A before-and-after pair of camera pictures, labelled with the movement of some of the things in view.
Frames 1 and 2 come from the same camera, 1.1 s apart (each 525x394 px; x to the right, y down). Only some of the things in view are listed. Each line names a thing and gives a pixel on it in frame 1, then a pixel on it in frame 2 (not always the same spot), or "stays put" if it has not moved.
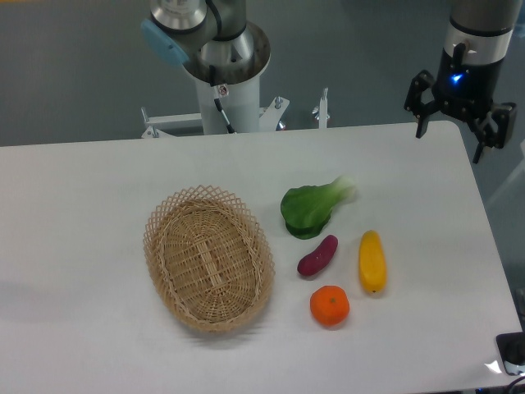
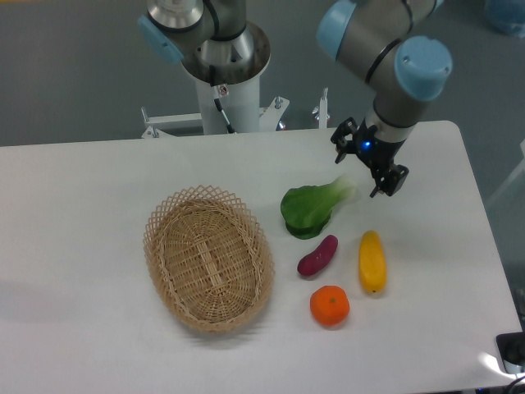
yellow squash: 372,266 stays put
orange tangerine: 330,305 stays put
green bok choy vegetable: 307,209 stays put
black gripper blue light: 467,91 -> 376,153
